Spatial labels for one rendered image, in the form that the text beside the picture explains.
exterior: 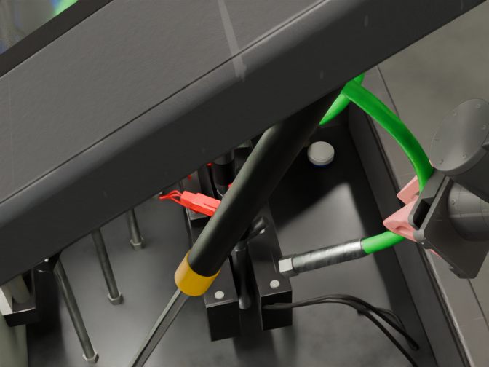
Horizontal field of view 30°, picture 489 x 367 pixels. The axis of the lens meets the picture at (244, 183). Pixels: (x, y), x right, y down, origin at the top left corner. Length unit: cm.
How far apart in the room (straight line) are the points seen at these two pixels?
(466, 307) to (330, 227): 27
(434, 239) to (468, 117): 12
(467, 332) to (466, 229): 34
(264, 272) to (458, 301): 22
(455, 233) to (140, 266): 61
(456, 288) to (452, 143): 47
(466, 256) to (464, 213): 4
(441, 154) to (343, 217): 65
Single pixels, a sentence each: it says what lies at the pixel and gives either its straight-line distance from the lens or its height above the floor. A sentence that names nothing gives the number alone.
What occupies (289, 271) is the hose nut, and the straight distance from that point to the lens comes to 90.
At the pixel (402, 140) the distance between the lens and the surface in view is 73.
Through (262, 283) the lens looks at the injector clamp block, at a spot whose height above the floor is 98.
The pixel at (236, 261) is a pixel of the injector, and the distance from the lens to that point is 104.
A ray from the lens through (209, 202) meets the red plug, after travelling 99.
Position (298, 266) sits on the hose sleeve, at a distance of 89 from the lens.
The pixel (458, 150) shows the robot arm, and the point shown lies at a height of 139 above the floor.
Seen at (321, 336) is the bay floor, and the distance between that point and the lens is 118.
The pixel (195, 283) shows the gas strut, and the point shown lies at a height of 146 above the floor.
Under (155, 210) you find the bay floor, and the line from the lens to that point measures 130.
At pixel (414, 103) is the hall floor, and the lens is 259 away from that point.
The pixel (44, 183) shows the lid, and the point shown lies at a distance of 34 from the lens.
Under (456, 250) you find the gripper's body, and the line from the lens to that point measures 74.
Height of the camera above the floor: 186
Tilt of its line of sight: 51 degrees down
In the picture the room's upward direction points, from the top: 4 degrees counter-clockwise
